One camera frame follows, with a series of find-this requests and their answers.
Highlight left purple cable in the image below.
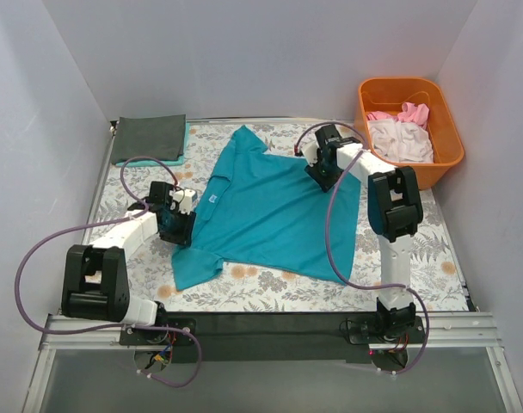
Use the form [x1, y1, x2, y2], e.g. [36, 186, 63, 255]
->
[15, 157, 202, 388]

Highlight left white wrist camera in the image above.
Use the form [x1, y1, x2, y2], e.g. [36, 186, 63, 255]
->
[169, 188, 198, 215]

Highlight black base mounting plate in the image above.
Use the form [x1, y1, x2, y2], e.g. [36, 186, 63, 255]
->
[119, 311, 426, 364]

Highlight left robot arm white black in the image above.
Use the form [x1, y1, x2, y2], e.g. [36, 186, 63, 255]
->
[61, 181, 198, 344]

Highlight floral patterned table mat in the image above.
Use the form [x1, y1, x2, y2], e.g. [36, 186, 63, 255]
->
[91, 119, 468, 312]

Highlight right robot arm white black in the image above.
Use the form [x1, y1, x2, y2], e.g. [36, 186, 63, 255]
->
[294, 121, 423, 342]

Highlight aluminium frame rail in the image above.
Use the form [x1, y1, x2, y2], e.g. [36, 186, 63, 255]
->
[40, 311, 502, 349]

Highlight white garment in basket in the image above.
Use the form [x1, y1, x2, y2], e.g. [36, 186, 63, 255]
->
[367, 119, 434, 163]

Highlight pink garment in basket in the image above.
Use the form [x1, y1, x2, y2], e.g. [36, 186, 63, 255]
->
[366, 102, 430, 129]

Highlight folded dark grey t shirt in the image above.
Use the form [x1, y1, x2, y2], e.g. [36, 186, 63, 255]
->
[110, 114, 187, 165]

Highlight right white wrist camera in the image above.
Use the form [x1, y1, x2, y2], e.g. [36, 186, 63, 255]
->
[294, 142, 319, 166]

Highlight orange plastic basket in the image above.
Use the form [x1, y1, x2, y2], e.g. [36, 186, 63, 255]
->
[354, 77, 465, 190]

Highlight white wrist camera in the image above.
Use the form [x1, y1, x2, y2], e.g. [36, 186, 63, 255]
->
[169, 188, 198, 215]
[294, 142, 319, 166]

